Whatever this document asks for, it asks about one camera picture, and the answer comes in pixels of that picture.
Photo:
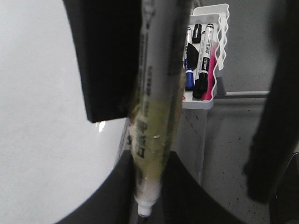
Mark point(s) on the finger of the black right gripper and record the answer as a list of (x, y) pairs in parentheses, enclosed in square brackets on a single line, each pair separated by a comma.
[(278, 132), (106, 36)]

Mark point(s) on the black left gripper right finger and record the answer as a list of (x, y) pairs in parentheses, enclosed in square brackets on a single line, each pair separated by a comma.
[(184, 201)]

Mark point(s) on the pink marker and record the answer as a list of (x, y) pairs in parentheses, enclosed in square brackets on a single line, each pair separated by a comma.
[(208, 94)]

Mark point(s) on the black capped white marker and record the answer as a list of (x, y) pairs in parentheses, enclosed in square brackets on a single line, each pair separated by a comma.
[(201, 84)]

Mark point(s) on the grey whiteboard stand leg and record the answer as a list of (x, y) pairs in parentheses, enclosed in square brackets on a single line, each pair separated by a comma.
[(222, 93)]

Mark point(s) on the blue capped marker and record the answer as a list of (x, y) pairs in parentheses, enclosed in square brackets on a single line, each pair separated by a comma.
[(188, 70)]

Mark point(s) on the white whiteboard marker with tape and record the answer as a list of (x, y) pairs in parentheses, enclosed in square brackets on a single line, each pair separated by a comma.
[(157, 103)]

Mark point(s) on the black marker cap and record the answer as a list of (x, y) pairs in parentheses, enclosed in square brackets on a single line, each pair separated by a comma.
[(196, 36)]

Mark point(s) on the white whiteboard with aluminium frame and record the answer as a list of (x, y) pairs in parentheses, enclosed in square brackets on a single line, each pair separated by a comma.
[(51, 157)]

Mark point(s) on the white wavy marker holder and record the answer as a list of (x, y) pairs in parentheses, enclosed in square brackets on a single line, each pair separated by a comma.
[(218, 15)]

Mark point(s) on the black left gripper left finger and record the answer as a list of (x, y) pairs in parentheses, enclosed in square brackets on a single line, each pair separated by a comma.
[(111, 202)]

